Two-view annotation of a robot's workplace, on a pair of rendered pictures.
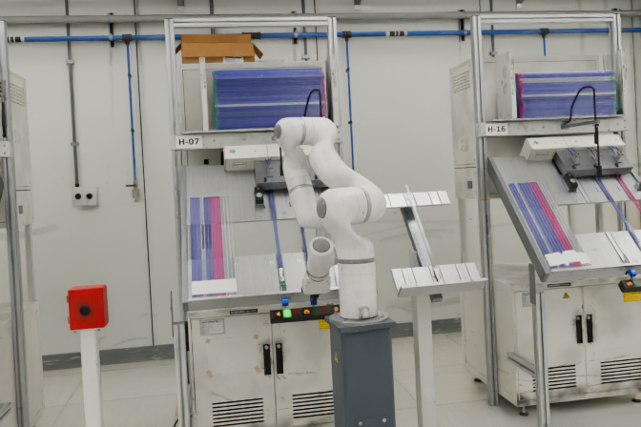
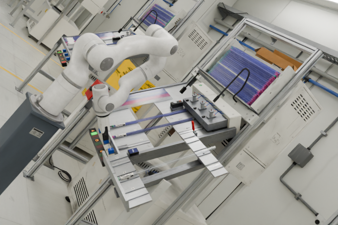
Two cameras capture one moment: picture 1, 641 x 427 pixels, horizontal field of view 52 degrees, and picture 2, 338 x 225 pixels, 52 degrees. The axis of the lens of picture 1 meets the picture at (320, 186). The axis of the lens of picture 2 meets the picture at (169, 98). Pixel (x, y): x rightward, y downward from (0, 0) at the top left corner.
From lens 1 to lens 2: 2.44 m
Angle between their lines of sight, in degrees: 64
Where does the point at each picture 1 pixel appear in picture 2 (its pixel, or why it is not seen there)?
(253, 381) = (94, 185)
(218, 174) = (187, 93)
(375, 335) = (27, 109)
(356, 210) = (83, 45)
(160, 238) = (232, 179)
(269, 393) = not seen: hidden behind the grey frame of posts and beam
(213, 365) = (97, 161)
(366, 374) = (10, 124)
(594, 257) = not seen: outside the picture
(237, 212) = (163, 103)
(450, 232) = not seen: outside the picture
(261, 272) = (120, 118)
